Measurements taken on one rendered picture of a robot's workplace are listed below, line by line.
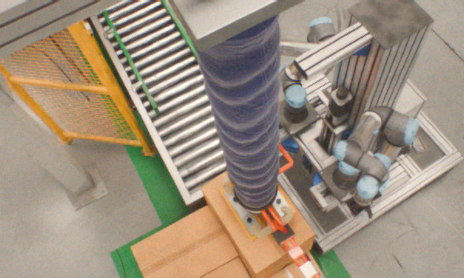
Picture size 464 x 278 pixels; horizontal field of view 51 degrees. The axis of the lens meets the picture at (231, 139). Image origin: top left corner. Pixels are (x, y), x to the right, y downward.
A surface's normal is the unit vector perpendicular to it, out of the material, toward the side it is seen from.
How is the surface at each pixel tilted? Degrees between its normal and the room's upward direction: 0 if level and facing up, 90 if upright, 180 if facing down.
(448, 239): 0
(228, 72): 77
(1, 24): 90
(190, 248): 0
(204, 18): 0
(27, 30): 90
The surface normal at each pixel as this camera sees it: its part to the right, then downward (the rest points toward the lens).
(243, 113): -0.13, 0.82
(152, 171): -0.08, -0.40
